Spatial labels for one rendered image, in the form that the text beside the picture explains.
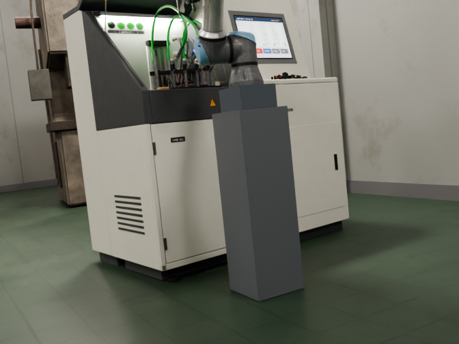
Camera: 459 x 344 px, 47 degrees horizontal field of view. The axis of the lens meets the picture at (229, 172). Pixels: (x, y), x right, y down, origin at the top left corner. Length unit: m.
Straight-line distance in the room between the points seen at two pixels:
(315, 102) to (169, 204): 1.18
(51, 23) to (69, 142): 1.35
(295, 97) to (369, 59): 1.81
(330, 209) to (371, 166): 1.63
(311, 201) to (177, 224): 0.95
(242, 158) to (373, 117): 2.83
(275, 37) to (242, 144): 1.49
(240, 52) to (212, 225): 0.96
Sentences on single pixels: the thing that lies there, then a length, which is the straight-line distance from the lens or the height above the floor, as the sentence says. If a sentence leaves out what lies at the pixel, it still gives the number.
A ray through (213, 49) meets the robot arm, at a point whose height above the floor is 1.06.
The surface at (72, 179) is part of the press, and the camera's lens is 6.29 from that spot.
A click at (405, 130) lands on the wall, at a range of 4.62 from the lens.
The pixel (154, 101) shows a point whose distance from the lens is 2.58.
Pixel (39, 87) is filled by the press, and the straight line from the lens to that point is 6.40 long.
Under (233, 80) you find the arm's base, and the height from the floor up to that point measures 0.93.
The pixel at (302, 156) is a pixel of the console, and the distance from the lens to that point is 3.17.
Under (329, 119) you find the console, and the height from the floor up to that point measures 0.72.
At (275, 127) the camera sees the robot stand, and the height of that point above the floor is 0.71.
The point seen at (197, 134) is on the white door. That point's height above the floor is 0.71.
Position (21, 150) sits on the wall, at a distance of 10.31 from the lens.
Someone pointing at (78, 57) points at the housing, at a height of 1.22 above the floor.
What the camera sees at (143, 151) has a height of 0.66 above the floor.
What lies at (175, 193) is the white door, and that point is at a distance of 2.62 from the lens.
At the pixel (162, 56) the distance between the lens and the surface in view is 3.24.
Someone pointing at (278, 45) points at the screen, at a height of 1.23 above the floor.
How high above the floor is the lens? 0.73
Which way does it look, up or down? 5 degrees down
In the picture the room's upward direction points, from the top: 6 degrees counter-clockwise
